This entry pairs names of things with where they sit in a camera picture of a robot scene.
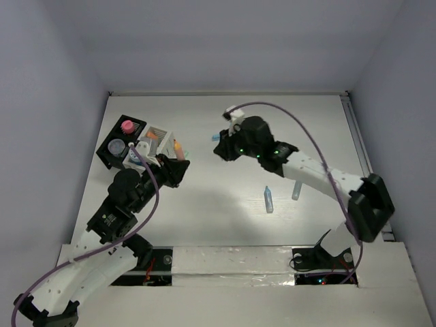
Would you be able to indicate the green highlighter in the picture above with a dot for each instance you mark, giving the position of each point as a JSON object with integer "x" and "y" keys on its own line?
{"x": 296, "y": 190}

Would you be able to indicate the clear jar of clips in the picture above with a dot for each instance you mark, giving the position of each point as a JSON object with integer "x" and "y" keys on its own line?
{"x": 116, "y": 147}

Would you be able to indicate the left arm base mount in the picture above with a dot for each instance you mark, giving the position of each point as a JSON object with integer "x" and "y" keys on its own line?
{"x": 153, "y": 264}

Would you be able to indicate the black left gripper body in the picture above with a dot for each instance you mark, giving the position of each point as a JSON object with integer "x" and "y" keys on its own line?
{"x": 161, "y": 173}

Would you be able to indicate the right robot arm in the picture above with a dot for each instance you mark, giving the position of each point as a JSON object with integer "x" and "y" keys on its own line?
{"x": 365, "y": 200}

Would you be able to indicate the blue slime jar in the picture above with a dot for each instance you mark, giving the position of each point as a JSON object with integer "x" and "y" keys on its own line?
{"x": 133, "y": 159}

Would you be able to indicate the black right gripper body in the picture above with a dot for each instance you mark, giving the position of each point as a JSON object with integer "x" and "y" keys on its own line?
{"x": 252, "y": 150}

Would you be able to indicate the white slotted organizer box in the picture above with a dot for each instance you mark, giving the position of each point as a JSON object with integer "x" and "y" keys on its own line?
{"x": 165, "y": 144}

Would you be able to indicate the orange highlighter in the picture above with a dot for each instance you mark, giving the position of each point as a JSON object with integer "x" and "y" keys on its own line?
{"x": 178, "y": 150}

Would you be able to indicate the blue highlighter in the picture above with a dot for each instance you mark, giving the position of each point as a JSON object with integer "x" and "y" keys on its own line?
{"x": 268, "y": 200}

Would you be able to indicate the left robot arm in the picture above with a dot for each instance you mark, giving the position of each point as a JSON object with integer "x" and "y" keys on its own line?
{"x": 109, "y": 246}

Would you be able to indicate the black organizer box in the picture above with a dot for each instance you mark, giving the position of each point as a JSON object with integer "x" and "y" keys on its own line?
{"x": 102, "y": 152}

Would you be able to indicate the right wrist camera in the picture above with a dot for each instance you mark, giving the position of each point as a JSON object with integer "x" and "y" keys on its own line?
{"x": 235, "y": 117}

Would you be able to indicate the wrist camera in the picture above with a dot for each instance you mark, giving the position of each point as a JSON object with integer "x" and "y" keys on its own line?
{"x": 235, "y": 117}
{"x": 147, "y": 149}

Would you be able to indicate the orange highlighter cap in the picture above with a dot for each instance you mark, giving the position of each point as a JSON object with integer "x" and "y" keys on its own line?
{"x": 152, "y": 136}

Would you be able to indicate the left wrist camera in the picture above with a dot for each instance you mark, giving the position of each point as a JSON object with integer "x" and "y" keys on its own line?
{"x": 147, "y": 149}

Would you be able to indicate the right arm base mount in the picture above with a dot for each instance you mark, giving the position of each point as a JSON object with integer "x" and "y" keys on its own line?
{"x": 315, "y": 266}

